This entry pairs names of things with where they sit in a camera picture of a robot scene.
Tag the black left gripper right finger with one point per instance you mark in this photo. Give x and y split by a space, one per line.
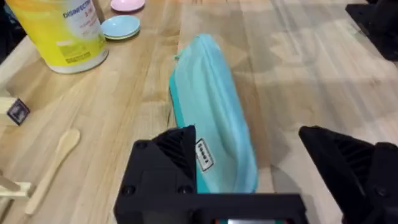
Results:
357 174

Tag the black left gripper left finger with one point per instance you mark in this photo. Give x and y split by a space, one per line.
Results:
161 168

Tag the teal zip bag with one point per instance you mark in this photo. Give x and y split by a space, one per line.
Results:
211 93

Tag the wooden spoon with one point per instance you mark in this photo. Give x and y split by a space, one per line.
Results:
59 155

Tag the light blue plate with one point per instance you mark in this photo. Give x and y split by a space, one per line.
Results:
121 27

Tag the yellow and white tub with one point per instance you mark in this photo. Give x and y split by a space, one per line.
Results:
68 37

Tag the pink plate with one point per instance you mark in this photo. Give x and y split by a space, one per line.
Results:
127 4

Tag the wooden cup stand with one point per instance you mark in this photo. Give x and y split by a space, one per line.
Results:
6 105

